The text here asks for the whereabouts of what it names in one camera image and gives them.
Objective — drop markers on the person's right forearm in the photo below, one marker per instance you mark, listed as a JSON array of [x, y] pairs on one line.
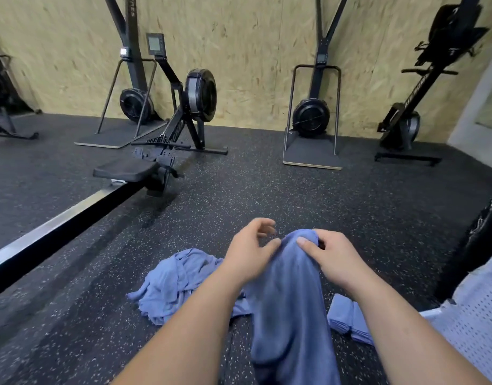
[[414, 340]]

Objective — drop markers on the black fan bike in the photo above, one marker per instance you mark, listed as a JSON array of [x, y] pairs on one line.
[[1, 92]]

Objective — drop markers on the white perforated metal rack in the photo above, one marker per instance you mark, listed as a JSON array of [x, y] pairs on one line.
[[470, 324]]

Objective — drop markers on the person's left hand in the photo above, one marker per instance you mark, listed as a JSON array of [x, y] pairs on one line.
[[247, 254]]

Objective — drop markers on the black printed punching bag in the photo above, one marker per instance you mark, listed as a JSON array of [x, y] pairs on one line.
[[479, 244]]

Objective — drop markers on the black rowing machine with rail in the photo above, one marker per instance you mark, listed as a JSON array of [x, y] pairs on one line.
[[85, 212]]

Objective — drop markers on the blue towel with wave print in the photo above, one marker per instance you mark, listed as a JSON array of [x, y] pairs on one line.
[[365, 329]]

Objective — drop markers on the plain blue towel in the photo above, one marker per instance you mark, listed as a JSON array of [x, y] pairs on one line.
[[342, 312], [290, 316]]

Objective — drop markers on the person's left forearm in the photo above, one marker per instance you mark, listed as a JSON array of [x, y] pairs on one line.
[[178, 340]]

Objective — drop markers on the black ski trainer grey platform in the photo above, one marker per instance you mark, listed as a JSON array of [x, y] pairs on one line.
[[134, 100]]

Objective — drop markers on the person's right hand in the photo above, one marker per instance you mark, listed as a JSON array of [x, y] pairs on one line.
[[342, 256]]

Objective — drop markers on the black upright exercise machine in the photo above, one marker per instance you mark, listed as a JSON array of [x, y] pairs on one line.
[[402, 124]]

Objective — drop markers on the blue towel pile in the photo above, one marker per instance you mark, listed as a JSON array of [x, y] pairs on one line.
[[178, 284]]

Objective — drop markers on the black ski trainer wooden-edged platform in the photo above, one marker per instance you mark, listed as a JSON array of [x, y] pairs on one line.
[[312, 116]]

